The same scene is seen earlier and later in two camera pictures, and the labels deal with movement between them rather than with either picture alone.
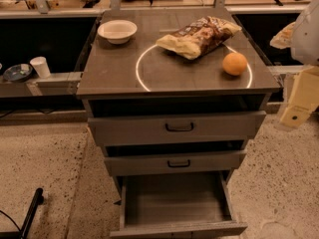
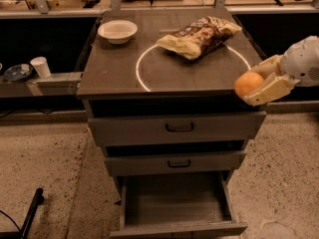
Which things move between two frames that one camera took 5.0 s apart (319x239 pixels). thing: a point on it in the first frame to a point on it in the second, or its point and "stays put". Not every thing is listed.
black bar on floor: x=38 y=200 stays put
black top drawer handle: x=188 y=129 stays put
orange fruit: x=234 y=64 to x=247 y=82
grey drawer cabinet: x=175 y=98 stays put
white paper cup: x=40 y=65 stays put
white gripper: x=306 y=37 to x=301 y=63
